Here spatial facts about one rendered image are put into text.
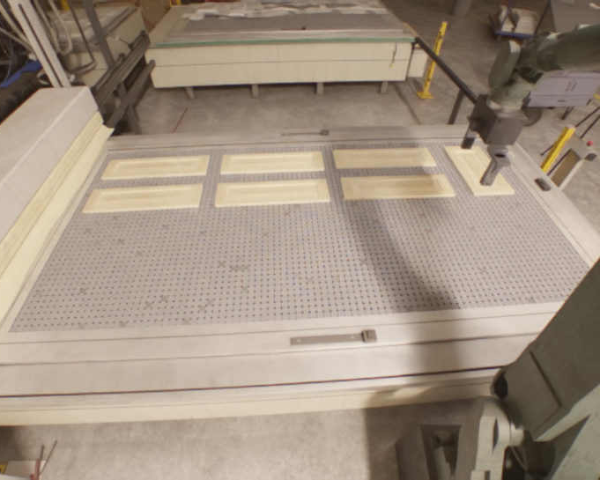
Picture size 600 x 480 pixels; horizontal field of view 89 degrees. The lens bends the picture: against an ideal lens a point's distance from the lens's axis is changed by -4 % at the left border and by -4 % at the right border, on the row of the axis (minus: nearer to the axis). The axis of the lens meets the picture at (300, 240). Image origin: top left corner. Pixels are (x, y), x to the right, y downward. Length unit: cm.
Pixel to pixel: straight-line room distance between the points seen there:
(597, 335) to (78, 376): 162
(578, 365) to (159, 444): 201
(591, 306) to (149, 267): 160
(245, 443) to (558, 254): 197
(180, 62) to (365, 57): 242
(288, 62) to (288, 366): 407
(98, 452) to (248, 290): 137
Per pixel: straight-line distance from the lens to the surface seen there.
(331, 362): 135
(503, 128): 165
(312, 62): 480
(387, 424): 221
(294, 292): 146
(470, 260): 178
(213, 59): 483
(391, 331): 142
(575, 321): 92
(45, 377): 166
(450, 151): 246
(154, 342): 147
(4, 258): 203
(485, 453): 118
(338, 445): 214
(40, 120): 252
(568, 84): 539
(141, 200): 206
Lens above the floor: 211
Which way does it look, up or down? 49 degrees down
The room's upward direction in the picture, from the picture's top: straight up
